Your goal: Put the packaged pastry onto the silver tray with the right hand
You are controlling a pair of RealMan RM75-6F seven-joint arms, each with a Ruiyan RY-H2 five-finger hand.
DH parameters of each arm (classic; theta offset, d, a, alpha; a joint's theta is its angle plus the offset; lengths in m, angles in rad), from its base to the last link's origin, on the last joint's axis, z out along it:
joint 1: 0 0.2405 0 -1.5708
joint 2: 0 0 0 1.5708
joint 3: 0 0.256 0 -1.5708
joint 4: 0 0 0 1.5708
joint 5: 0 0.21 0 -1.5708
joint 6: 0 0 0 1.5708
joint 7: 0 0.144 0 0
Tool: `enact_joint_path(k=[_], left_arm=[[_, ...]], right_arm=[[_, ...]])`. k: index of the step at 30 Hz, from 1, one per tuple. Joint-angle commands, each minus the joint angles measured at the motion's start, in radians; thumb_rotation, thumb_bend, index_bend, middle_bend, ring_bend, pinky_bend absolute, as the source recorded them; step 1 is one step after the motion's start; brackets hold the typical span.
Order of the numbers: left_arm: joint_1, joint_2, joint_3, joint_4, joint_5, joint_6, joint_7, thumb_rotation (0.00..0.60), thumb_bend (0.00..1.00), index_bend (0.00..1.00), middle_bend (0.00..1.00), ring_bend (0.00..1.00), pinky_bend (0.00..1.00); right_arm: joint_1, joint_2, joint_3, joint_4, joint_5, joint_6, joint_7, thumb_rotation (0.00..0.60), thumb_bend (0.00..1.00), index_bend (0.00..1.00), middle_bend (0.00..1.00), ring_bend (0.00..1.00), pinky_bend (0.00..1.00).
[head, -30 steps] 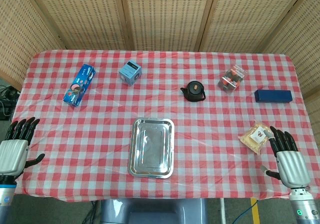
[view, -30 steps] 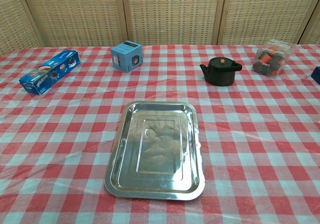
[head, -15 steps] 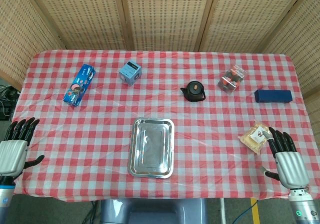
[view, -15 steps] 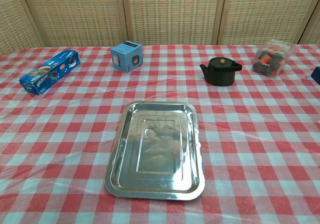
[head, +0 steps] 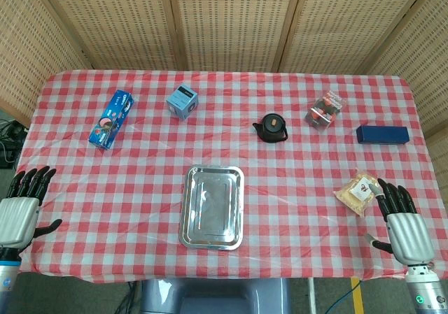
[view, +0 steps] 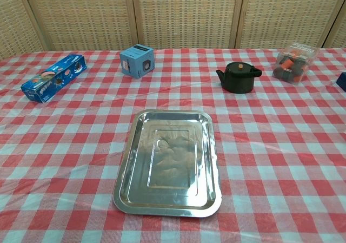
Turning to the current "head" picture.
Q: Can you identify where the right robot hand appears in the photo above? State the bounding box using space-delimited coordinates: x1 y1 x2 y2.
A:
365 178 437 266

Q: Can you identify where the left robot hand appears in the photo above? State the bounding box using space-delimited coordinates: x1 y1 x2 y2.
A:
0 166 63 250

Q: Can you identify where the yellow snack packet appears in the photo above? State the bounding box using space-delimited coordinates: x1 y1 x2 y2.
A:
333 169 385 219

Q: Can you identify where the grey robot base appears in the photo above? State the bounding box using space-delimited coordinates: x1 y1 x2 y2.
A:
141 278 292 314

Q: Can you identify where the metal tray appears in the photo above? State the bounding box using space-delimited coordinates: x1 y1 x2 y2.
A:
178 165 246 251

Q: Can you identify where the dark blue long box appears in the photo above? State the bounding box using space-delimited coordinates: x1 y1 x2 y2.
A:
356 125 410 145

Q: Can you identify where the blue Oreo cookie box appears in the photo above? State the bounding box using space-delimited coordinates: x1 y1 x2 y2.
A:
88 90 136 151

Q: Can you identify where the clear pack of red snacks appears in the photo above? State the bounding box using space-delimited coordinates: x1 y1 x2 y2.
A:
304 90 347 131

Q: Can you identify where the black teapot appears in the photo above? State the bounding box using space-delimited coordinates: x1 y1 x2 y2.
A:
252 113 289 143

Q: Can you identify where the red white checkered tablecloth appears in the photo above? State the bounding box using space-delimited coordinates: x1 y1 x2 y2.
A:
14 69 448 284

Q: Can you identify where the light blue cube box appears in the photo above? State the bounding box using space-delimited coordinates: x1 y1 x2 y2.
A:
165 85 200 121

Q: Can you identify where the woven bamboo folding screen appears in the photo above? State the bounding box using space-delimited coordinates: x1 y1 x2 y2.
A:
0 0 448 205

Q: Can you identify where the black cables and power strip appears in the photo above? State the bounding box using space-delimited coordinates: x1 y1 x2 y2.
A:
0 119 29 170

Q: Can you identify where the blue cable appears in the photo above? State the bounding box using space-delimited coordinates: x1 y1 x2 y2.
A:
325 285 361 314

